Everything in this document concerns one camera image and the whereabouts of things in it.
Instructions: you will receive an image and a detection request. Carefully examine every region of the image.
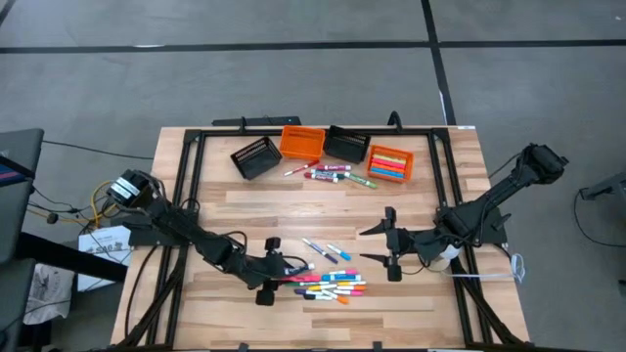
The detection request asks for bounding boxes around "black metal table frame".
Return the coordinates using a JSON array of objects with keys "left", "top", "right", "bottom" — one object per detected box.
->
[{"left": 119, "top": 126, "right": 524, "bottom": 352}]

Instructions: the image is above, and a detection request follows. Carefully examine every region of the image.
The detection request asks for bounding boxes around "red thick whiteboard marker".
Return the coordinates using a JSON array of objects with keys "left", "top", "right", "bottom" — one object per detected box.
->
[{"left": 303, "top": 171, "right": 340, "bottom": 184}]

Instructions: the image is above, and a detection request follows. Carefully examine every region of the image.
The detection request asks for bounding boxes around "white crumpled cloth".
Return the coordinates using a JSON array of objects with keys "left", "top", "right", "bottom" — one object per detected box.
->
[{"left": 23, "top": 263, "right": 75, "bottom": 327}]

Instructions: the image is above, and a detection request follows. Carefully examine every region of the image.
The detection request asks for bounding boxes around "yellow floor cable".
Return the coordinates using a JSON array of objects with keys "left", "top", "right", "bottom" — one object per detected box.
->
[{"left": 90, "top": 179, "right": 121, "bottom": 229}]

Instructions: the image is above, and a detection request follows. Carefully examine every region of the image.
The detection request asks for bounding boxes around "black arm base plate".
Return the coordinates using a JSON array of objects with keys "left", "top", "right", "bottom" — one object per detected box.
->
[
  {"left": 437, "top": 205, "right": 509, "bottom": 245},
  {"left": 127, "top": 214, "right": 200, "bottom": 248}
]

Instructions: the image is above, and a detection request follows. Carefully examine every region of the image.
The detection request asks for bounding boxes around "black slotted plastic basket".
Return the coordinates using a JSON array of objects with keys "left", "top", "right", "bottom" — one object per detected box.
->
[
  {"left": 323, "top": 124, "right": 372, "bottom": 165},
  {"left": 229, "top": 135, "right": 284, "bottom": 181}
]

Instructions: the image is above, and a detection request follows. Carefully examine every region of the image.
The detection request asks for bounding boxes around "white bulb brass base lamp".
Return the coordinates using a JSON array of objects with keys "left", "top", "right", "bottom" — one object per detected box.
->
[{"left": 425, "top": 242, "right": 462, "bottom": 273}]

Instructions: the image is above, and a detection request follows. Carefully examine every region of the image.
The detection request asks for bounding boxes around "thin black floor cable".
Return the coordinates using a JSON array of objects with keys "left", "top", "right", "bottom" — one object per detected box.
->
[{"left": 42, "top": 140, "right": 154, "bottom": 160}]

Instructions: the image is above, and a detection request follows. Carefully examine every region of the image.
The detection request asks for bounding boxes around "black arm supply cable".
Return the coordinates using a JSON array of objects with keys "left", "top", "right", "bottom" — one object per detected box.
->
[{"left": 124, "top": 243, "right": 162, "bottom": 343}]

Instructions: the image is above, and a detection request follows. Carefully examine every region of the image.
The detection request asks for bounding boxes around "grey stand leg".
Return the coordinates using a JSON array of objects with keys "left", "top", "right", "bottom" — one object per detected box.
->
[{"left": 579, "top": 170, "right": 626, "bottom": 201}]

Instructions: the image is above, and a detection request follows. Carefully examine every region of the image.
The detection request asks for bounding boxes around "purple cap white marker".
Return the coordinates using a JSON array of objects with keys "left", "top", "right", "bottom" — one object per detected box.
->
[{"left": 293, "top": 286, "right": 335, "bottom": 300}]

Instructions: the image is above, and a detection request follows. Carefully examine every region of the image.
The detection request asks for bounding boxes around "black cable with plug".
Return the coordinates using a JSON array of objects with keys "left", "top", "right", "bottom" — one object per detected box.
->
[{"left": 26, "top": 188, "right": 99, "bottom": 231}]

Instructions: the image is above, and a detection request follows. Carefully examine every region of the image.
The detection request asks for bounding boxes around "dark grey office chair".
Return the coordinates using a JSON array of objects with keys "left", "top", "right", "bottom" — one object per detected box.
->
[{"left": 0, "top": 127, "right": 45, "bottom": 352}]

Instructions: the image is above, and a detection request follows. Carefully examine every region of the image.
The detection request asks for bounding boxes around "black power strip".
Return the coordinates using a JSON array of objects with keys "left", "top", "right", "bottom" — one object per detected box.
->
[{"left": 212, "top": 115, "right": 302, "bottom": 127}]

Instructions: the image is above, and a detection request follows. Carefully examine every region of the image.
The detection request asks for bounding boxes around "white lamp cable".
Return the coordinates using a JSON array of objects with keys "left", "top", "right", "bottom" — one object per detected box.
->
[{"left": 447, "top": 252, "right": 527, "bottom": 285}]

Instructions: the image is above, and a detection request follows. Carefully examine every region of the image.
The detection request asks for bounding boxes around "blue cap white marker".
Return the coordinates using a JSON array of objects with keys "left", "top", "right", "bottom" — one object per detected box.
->
[{"left": 326, "top": 242, "right": 352, "bottom": 262}]

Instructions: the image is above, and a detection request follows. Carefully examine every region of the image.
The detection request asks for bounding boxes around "white printed paper sheet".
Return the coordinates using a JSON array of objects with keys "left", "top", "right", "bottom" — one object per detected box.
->
[{"left": 77, "top": 225, "right": 133, "bottom": 292}]

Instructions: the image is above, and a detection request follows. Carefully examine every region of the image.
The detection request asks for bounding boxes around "black looped floor cable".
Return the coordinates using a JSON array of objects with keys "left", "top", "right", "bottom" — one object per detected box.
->
[{"left": 573, "top": 188, "right": 626, "bottom": 248}]

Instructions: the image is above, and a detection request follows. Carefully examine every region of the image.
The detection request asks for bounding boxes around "orange slotted plastic basket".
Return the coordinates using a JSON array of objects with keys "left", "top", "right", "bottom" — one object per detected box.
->
[
  {"left": 279, "top": 124, "right": 327, "bottom": 161},
  {"left": 365, "top": 144, "right": 416, "bottom": 185}
]

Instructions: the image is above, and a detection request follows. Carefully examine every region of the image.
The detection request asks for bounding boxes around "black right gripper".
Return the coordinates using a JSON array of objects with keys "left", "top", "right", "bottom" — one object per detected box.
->
[{"left": 359, "top": 206, "right": 444, "bottom": 284}]

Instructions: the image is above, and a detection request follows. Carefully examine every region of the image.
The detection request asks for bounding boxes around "purple fine whiteboard marker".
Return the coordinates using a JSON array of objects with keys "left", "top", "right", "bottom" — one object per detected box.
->
[{"left": 300, "top": 237, "right": 339, "bottom": 265}]

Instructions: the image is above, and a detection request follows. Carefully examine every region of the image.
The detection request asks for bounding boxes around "black beam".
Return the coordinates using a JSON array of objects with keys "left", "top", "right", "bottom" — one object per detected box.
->
[{"left": 19, "top": 232, "right": 128, "bottom": 284}]

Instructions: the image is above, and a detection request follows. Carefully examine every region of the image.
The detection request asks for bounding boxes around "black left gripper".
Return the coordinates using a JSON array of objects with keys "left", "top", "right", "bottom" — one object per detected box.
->
[{"left": 234, "top": 238, "right": 308, "bottom": 307}]

